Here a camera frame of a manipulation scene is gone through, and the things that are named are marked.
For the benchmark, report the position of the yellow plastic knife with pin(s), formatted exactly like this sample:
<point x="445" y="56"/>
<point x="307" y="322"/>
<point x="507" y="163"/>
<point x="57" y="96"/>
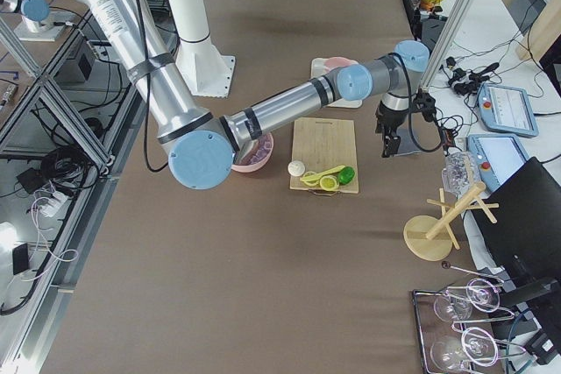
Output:
<point x="332" y="170"/>

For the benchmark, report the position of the clear wine glass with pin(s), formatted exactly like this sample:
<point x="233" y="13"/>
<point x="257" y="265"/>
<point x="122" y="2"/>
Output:
<point x="457" y="303"/>
<point x="474" y="348"/>

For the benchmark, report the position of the small pink bowl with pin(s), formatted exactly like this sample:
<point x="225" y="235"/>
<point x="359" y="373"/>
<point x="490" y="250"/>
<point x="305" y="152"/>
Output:
<point x="336" y="62"/>

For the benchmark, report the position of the bamboo cutting board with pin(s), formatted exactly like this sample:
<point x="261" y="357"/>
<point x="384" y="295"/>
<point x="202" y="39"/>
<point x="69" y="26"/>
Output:
<point x="323" y="143"/>

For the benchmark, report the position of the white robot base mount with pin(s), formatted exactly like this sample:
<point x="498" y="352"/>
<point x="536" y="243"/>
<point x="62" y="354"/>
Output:
<point x="206" y="71"/>

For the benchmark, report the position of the lemon slice under knife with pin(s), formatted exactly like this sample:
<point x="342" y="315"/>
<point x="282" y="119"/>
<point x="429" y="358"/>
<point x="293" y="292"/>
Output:
<point x="310" y="179"/>

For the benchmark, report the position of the grey folded cloth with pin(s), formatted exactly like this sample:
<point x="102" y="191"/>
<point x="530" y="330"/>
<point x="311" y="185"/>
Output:
<point x="407" y="146"/>

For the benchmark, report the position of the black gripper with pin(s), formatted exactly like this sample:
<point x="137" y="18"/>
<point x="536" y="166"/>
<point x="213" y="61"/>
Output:
<point x="388" y="122"/>

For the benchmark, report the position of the large pink ice bowl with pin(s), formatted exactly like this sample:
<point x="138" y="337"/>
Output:
<point x="241" y="167"/>

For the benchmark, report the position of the black monitor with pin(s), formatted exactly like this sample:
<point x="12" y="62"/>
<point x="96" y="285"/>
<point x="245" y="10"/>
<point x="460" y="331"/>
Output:
<point x="525" y="240"/>

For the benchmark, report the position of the beige rabbit tray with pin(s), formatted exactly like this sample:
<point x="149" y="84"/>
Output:
<point x="317" y="69"/>

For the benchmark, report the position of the wooden stand with round base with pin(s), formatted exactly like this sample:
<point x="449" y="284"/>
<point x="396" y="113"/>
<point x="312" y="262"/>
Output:
<point x="432" y="239"/>

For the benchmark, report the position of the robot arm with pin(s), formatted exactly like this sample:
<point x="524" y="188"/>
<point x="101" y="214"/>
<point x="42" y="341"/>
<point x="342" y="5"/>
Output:
<point x="202" y="148"/>
<point x="37" y="20"/>

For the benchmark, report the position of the clear ice cubes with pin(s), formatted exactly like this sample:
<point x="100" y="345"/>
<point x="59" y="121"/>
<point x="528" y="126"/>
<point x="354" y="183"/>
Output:
<point x="261" y="152"/>

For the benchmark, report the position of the green lime toy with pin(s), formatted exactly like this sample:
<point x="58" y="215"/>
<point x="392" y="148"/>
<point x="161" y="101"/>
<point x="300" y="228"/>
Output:
<point x="346" y="175"/>

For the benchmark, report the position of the blue teach pendant tablet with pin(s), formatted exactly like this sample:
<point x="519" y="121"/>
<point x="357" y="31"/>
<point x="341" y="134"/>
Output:
<point x="507" y="109"/>

